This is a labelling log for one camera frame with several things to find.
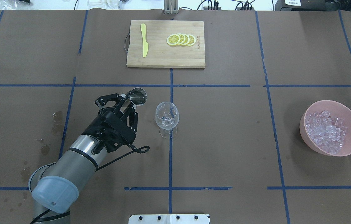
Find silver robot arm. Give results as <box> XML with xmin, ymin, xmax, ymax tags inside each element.
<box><xmin>28</xmin><ymin>88</ymin><xmax>149</xmax><ymax>224</ymax></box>

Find clear wine glass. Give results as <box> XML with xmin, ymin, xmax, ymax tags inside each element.
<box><xmin>155</xmin><ymin>102</ymin><xmax>180</xmax><ymax>139</ymax></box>

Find pink bowl of ice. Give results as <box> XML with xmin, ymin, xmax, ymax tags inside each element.
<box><xmin>299</xmin><ymin>100</ymin><xmax>351</xmax><ymax>156</ymax></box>

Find wooden cutting board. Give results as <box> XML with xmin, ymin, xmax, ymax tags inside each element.
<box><xmin>127</xmin><ymin>20</ymin><xmax>206</xmax><ymax>69</ymax></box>

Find yellow plastic knife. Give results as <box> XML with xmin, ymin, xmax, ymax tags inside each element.
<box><xmin>140</xmin><ymin>24</ymin><xmax>149</xmax><ymax>57</ymax></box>

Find steel jigger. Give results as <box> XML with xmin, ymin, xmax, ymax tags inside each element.
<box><xmin>125</xmin><ymin>87</ymin><xmax>147</xmax><ymax>106</ymax></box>

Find lemon slices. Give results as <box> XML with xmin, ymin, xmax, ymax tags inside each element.
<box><xmin>166</xmin><ymin>33</ymin><xmax>197</xmax><ymax>46</ymax></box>

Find aluminium frame post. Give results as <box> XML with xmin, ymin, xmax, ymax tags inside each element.
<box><xmin>164</xmin><ymin>0</ymin><xmax>179</xmax><ymax>14</ymax></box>

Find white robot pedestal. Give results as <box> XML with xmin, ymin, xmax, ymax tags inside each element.
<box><xmin>128</xmin><ymin>214</ymin><xmax>211</xmax><ymax>224</ymax></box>

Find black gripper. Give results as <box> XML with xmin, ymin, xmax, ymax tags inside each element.
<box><xmin>86</xmin><ymin>93</ymin><xmax>138</xmax><ymax>153</ymax></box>

